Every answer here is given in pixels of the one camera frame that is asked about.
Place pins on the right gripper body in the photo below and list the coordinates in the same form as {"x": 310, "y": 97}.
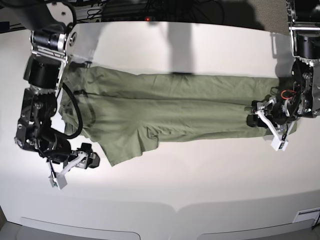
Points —
{"x": 62, "y": 153}

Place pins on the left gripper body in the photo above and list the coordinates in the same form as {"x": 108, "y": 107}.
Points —
{"x": 283, "y": 111}

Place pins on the green T-shirt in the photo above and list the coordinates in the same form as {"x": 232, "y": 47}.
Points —
{"x": 128, "y": 114}

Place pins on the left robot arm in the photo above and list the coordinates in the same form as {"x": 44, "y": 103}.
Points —
{"x": 303, "y": 17}

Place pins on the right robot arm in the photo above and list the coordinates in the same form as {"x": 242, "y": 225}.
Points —
{"x": 50, "y": 40}

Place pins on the white label sticker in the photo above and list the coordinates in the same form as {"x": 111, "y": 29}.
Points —
{"x": 309, "y": 214}

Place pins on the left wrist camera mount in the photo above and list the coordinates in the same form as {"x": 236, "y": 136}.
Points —
{"x": 279, "y": 141}

